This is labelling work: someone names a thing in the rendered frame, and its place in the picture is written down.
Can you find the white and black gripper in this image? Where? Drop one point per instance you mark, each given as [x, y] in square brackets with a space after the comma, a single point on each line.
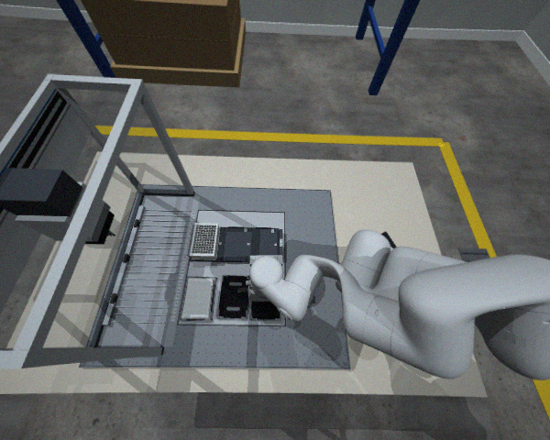
[251, 295]

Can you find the black well plate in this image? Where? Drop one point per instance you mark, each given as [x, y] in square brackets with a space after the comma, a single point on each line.
[264, 309]

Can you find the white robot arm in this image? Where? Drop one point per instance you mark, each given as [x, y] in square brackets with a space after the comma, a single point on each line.
[428, 319]

